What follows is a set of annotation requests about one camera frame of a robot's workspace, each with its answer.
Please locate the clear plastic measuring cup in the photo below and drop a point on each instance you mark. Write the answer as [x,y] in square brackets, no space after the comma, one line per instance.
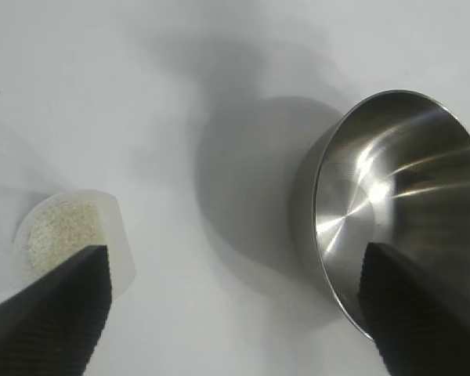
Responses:
[119,235]

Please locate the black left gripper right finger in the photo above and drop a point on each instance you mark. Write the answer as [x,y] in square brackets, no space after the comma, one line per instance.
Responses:
[423,325]

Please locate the white rice grains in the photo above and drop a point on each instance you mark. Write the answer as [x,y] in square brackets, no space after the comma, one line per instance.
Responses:
[62,227]

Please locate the stainless steel mixing bowl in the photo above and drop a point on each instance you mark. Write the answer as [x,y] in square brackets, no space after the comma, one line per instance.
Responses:
[395,176]

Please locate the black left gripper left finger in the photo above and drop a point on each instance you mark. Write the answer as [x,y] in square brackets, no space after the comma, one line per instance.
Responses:
[43,325]

